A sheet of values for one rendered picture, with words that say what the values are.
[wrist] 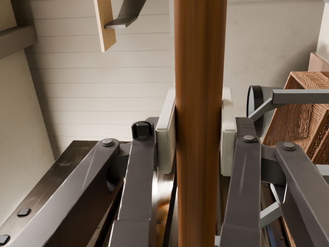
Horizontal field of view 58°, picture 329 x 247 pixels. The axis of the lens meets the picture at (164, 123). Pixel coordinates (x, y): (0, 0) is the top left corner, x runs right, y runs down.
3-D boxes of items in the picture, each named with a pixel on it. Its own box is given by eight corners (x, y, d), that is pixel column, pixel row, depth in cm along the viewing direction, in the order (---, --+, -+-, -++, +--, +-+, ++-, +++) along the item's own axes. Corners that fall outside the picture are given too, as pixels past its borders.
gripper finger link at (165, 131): (170, 175, 17) (157, 174, 17) (180, 122, 24) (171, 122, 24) (168, 129, 16) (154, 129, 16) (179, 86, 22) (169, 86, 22)
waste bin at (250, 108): (317, 76, 322) (248, 77, 332) (338, 98, 270) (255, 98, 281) (308, 123, 349) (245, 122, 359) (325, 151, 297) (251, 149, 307)
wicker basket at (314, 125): (345, 212, 128) (278, 209, 132) (306, 149, 179) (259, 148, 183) (372, 107, 108) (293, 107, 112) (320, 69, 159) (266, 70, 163)
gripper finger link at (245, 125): (237, 160, 14) (303, 162, 14) (232, 116, 19) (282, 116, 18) (236, 185, 15) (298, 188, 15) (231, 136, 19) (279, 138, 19)
